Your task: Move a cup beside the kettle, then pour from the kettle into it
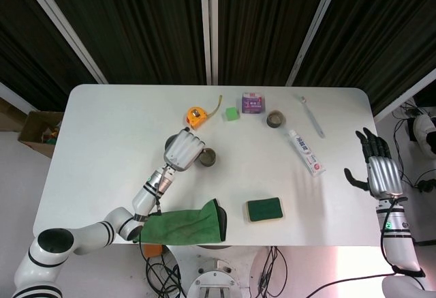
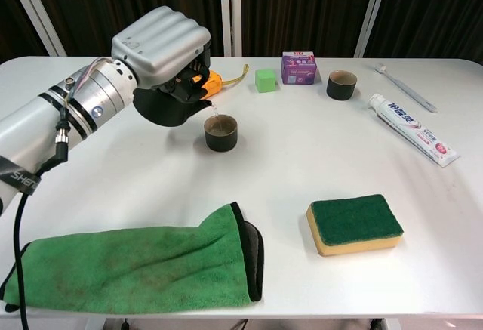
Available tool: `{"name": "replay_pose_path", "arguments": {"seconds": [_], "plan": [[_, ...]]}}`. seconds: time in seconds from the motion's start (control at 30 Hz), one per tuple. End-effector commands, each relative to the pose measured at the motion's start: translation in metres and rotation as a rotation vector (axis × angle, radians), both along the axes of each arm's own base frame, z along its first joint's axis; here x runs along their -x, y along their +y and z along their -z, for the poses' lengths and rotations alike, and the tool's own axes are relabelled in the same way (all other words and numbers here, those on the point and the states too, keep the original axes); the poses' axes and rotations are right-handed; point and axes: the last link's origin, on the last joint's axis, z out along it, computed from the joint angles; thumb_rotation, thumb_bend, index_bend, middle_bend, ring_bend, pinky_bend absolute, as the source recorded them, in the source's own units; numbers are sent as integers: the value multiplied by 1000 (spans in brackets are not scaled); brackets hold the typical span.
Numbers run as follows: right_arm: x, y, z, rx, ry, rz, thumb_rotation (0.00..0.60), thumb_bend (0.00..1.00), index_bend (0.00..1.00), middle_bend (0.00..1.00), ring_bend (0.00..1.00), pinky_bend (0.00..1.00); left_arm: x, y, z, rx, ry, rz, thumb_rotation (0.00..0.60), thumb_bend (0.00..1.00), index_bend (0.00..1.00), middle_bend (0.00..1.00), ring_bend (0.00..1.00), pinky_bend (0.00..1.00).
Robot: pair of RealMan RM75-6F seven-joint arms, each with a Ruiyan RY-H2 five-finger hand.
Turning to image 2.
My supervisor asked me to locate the white metal frame post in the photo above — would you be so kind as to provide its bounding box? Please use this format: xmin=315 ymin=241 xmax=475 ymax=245
xmin=353 ymin=0 xmax=393 ymax=58
xmin=220 ymin=0 xmax=242 ymax=58
xmin=3 ymin=0 xmax=68 ymax=58

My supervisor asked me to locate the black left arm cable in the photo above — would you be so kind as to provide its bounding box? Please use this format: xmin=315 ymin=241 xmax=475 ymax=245
xmin=13 ymin=118 xmax=71 ymax=330

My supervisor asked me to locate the green cube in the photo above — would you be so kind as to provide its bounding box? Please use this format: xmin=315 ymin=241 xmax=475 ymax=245
xmin=254 ymin=68 xmax=278 ymax=94

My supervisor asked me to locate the orange tape measure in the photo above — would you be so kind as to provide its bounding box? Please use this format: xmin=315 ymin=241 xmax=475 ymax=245
xmin=192 ymin=63 xmax=250 ymax=99

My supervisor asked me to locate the grey toothbrush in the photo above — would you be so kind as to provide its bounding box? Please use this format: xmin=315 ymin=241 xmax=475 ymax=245
xmin=374 ymin=63 xmax=438 ymax=114

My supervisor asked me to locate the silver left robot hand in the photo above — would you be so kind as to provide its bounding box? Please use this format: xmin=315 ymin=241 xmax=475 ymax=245
xmin=110 ymin=5 xmax=212 ymax=103

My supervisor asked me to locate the black teapot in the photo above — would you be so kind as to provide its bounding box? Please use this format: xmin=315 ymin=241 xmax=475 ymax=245
xmin=132 ymin=88 xmax=214 ymax=128

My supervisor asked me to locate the purple cardboard box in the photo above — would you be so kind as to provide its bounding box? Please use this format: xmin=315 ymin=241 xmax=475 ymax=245
xmin=281 ymin=51 xmax=318 ymax=85

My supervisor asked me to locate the white toothpaste tube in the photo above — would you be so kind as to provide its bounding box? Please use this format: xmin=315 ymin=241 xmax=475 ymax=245
xmin=368 ymin=93 xmax=462 ymax=168

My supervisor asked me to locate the green microfibre cloth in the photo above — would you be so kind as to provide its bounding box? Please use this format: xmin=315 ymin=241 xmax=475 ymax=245
xmin=0 ymin=201 xmax=264 ymax=314

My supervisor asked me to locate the green and yellow sponge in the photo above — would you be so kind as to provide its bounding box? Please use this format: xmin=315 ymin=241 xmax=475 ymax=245
xmin=305 ymin=193 xmax=405 ymax=258

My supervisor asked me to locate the dark ceramic tea cup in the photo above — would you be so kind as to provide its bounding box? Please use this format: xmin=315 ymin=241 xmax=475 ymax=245
xmin=203 ymin=114 xmax=238 ymax=153
xmin=326 ymin=69 xmax=358 ymax=101

